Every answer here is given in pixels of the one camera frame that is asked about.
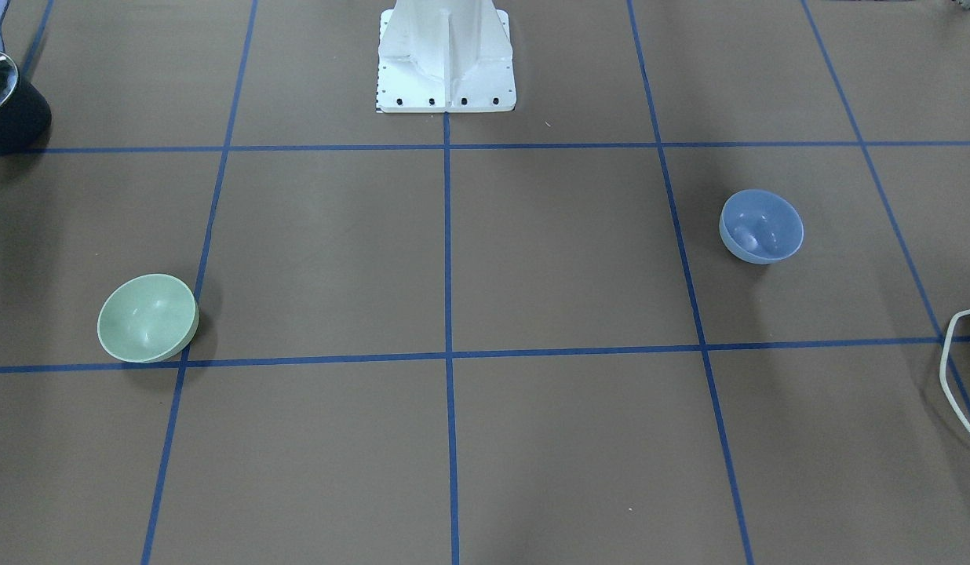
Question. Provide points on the blue bowl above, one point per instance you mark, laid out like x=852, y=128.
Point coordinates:
x=760, y=227

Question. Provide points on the green bowl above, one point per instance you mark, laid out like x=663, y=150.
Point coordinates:
x=149, y=319

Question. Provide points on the dark blue saucepan with lid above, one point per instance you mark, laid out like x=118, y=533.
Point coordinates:
x=24, y=112

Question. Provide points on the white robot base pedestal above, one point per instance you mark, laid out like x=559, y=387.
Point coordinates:
x=444, y=56

